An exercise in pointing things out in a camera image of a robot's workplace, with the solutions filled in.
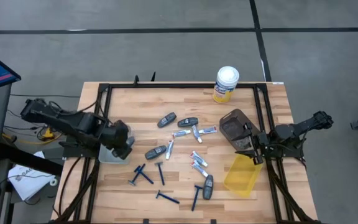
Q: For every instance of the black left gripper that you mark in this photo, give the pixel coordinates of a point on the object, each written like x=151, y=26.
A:
x=117, y=137

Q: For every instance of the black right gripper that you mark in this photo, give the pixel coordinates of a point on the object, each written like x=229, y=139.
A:
x=261, y=140

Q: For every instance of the blue disposable razor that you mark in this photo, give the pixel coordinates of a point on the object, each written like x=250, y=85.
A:
x=137, y=175
x=160, y=174
x=168, y=197
x=195, y=199
x=147, y=179

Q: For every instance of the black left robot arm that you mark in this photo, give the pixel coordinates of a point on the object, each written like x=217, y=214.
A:
x=73, y=124

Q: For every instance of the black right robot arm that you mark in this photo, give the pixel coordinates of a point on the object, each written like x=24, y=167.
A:
x=291, y=130

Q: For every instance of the clear frosted plastic bin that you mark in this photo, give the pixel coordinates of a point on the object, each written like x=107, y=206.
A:
x=107, y=158

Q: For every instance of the grey translucent plastic bin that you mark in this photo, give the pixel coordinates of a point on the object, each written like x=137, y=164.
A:
x=232, y=127

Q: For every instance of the yellow translucent plastic bin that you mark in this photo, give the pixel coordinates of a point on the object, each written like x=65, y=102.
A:
x=241, y=177

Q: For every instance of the Lysol wipes canister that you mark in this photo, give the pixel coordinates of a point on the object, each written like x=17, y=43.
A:
x=225, y=87

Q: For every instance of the white table label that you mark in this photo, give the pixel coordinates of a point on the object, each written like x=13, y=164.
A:
x=277, y=83

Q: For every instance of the white tape roll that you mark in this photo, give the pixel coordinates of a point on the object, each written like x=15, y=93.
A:
x=53, y=182

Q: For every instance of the black desk beam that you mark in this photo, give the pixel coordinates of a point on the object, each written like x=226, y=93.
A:
x=26, y=158

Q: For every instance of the white paper booklet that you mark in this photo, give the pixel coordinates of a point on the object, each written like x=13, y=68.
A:
x=30, y=180

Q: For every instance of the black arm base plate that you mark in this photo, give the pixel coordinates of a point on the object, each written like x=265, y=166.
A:
x=73, y=152
x=291, y=154

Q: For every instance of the black frame clamp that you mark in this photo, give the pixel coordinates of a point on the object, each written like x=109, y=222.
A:
x=146, y=221
x=136, y=81
x=153, y=77
x=213, y=221

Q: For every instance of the black aluminium table frame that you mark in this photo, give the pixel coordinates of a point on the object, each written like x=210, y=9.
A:
x=182, y=85

